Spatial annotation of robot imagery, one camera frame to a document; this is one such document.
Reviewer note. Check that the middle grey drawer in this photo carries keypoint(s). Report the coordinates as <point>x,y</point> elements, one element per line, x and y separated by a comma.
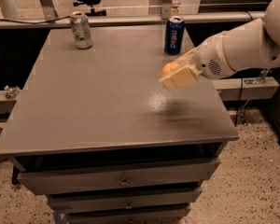
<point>124,199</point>

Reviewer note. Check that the top grey drawer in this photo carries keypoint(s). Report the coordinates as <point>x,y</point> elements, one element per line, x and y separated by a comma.
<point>119,177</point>

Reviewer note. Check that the blue pepsi can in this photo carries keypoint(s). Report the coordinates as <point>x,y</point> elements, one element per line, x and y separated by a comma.
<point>174,34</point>

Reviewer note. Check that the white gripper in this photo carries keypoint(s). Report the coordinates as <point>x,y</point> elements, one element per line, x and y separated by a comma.
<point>209,57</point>

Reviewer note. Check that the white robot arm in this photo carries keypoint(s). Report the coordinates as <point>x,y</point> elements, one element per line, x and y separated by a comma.
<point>255,44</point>

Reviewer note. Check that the green white 7up can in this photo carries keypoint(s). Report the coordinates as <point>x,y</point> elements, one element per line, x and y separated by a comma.
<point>81,30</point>

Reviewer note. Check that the grey drawer cabinet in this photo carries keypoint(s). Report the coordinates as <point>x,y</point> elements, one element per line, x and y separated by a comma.
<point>105,106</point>

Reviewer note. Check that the orange fruit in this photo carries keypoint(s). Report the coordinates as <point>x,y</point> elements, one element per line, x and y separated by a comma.
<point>168,68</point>

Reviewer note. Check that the crumpled clear plastic object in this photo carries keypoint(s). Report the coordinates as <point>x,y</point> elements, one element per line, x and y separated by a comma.
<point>12,92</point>

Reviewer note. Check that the grey metal rail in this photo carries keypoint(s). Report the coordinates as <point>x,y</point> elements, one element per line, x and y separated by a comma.
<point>102,21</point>

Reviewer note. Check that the grey drawer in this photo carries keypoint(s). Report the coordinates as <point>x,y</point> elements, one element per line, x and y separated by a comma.
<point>124,199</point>
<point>129,216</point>
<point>119,177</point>

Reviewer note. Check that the bottom grey drawer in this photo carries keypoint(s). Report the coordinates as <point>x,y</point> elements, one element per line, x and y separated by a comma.
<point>129,216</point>

